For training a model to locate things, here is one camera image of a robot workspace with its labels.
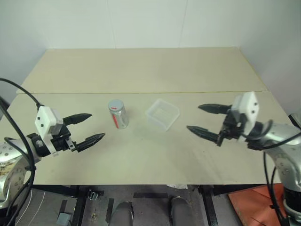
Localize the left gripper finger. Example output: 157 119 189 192
62 113 93 127
75 132 106 153

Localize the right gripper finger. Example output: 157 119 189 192
186 125 223 145
198 103 232 115

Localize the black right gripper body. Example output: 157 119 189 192
217 110 247 147

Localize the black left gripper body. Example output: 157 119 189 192
50 124 79 153

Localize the grey plastic jar lid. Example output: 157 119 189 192
108 99 125 112

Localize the clear plastic square container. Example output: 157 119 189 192
145 98 181 132

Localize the crumpled white paper scrap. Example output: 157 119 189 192
166 183 188 190

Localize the black grey device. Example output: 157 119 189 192
288 113 301 129

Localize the narrow black floor tape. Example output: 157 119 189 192
105 198 115 222

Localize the orange floor mat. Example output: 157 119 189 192
226 183 290 226

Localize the small grey box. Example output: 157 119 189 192
57 212 71 226

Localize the dark rounded robot foot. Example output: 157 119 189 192
169 196 189 226
112 202 135 226

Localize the wide black floor tape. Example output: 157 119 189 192
133 192 168 199

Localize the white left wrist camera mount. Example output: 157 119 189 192
34 106 64 156

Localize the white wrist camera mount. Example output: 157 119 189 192
34 106 64 156
231 91 261 143

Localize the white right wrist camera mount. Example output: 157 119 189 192
231 91 261 143

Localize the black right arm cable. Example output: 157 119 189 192
241 119 301 226

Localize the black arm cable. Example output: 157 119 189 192
241 119 301 226
0 78 42 226

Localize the black metal connector bracket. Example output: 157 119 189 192
87 189 105 200

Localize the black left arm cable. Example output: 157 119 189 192
0 78 42 226

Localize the black table frame leg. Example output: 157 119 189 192
198 185 230 226
32 185 88 226

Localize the thin white wire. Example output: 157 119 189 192
13 187 48 226

